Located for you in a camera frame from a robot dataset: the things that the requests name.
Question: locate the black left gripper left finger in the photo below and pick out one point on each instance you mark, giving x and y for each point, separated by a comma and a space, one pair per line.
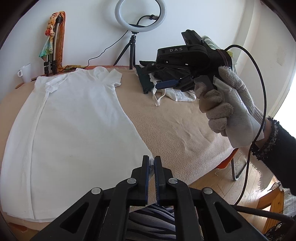
139, 190

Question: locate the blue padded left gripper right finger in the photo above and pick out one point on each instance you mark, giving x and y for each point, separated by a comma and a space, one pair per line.
166, 84

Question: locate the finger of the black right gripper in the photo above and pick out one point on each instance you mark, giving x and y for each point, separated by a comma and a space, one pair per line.
164, 194

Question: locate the cream white garment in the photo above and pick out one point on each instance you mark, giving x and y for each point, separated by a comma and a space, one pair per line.
174, 94

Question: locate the white t-shirt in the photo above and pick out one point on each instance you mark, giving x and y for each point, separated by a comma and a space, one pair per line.
70, 136

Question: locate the black sleeved forearm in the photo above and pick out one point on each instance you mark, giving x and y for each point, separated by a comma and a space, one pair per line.
278, 154

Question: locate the striped dark clothing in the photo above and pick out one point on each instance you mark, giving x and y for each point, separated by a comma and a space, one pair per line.
153, 222

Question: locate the grey knitted gloved hand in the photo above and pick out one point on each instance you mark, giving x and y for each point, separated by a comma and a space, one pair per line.
219, 106

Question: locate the dark folded garment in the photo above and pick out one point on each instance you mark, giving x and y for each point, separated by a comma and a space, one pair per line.
144, 78

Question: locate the black mini tripod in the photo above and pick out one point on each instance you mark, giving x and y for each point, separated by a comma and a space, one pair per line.
131, 45

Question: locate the orange chair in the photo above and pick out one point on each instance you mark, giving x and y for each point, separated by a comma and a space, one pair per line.
237, 167

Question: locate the orange patterned cloth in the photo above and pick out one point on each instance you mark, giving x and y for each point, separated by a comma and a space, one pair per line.
59, 51

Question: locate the folded grey tripod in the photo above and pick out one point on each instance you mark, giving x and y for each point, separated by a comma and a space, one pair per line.
51, 63

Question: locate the colourful braided scarf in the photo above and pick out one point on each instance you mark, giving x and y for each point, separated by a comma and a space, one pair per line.
49, 32

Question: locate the white ceramic mug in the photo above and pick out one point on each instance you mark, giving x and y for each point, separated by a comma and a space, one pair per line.
25, 73

